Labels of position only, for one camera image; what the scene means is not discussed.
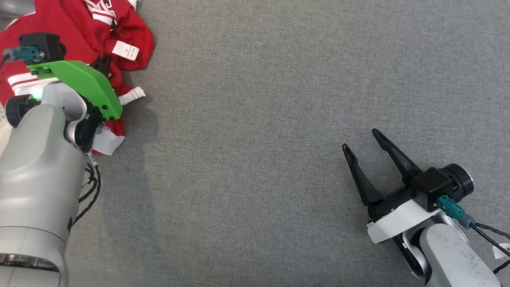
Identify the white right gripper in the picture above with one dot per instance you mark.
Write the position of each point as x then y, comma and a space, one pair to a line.
394, 219

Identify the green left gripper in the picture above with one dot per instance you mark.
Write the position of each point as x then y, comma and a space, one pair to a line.
87, 83

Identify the red jersey with black lettering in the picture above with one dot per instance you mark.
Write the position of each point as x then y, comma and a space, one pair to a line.
135, 36

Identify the white tape tag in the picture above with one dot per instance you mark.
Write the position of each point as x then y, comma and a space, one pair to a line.
92, 159
501, 251

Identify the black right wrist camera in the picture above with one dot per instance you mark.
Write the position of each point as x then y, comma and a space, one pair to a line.
432, 187

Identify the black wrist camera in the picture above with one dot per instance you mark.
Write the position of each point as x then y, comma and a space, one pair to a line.
432, 187
42, 44

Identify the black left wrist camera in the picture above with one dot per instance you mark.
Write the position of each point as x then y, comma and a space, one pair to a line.
42, 44

